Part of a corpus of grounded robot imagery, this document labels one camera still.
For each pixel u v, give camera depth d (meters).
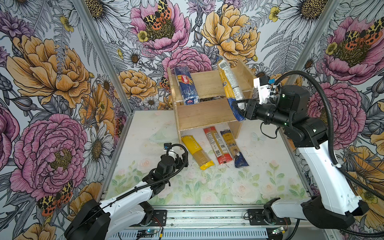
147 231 0.71
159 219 0.74
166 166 0.62
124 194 0.50
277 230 0.72
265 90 0.49
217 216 0.76
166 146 0.72
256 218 0.73
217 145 0.99
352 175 0.64
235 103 0.55
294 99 0.40
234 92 0.56
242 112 0.53
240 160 0.92
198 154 0.96
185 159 0.78
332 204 0.37
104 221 0.41
